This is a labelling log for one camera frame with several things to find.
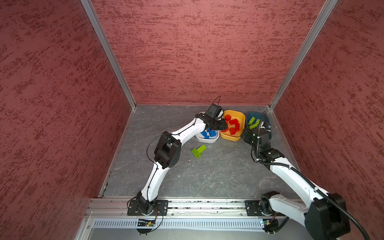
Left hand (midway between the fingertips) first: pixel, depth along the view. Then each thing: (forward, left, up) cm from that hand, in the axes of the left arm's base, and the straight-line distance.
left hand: (225, 128), depth 92 cm
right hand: (-7, -11, +4) cm, 14 cm away
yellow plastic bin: (+17, -15, -8) cm, 24 cm away
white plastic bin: (-2, +15, -9) cm, 18 cm away
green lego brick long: (-9, +15, -11) cm, 20 cm away
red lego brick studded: (+9, -12, -11) cm, 19 cm away
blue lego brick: (+3, +13, -12) cm, 18 cm away
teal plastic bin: (+15, -34, -12) cm, 39 cm away
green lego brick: (+14, -22, -10) cm, 28 cm away
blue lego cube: (+3, +7, -10) cm, 13 cm away
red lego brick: (+5, -7, -10) cm, 14 cm away
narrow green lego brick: (-11, +18, -12) cm, 25 cm away
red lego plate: (+14, -10, -11) cm, 21 cm away
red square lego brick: (+17, -6, -10) cm, 21 cm away
